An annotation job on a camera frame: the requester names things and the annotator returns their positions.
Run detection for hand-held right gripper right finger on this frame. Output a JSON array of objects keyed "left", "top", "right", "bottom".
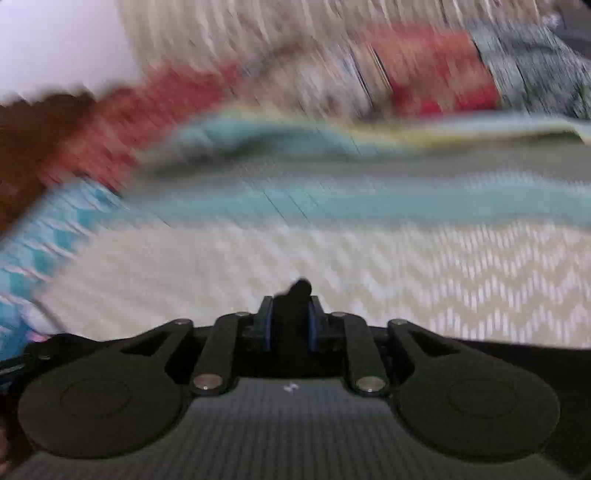
[{"left": 308, "top": 296, "right": 462, "bottom": 398}]

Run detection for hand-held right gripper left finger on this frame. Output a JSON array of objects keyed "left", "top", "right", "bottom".
[{"left": 121, "top": 296, "right": 277, "bottom": 398}]

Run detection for black pants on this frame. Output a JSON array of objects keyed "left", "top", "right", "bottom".
[{"left": 275, "top": 278, "right": 312, "bottom": 365}]

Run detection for patterned teal beige bedsheet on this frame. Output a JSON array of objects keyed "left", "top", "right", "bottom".
[{"left": 0, "top": 108, "right": 591, "bottom": 365}]

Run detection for teal white patterned pillow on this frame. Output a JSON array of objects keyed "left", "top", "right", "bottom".
[{"left": 0, "top": 178, "right": 127, "bottom": 361}]

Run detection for carved wooden headboard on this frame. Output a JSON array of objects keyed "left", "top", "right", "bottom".
[{"left": 0, "top": 92, "right": 100, "bottom": 232}]

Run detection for dark grey cloth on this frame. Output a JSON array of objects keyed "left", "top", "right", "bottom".
[{"left": 369, "top": 325, "right": 591, "bottom": 480}]

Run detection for red floral patchwork quilt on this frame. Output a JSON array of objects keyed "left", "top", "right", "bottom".
[{"left": 37, "top": 18, "right": 504, "bottom": 190}]

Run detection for beige leaf print curtain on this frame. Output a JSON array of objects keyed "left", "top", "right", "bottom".
[{"left": 117, "top": 0, "right": 546, "bottom": 61}]

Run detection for dark patterned cloth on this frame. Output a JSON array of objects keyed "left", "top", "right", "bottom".
[{"left": 466, "top": 14, "right": 591, "bottom": 121}]

